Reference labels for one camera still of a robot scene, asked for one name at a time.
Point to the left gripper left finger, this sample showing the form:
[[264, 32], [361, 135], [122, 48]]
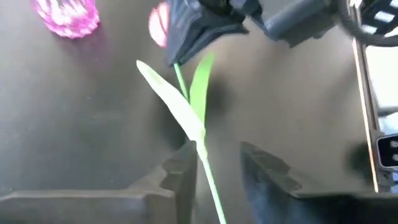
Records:
[[93, 205]]

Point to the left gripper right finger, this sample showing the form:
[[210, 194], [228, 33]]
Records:
[[280, 199]]

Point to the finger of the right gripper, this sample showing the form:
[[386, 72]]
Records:
[[245, 6], [199, 34]]

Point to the light pink artificial tulip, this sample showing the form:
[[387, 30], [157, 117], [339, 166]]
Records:
[[183, 109]]

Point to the pink ribbed glass vase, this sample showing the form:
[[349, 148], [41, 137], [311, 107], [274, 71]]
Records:
[[68, 15]]

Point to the black table mat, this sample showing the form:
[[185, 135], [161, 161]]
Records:
[[62, 124]]

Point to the white bordered black box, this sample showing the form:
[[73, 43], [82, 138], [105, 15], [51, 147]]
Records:
[[388, 152]]

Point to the black metal table frame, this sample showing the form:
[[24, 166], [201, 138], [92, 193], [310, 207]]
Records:
[[365, 109]]

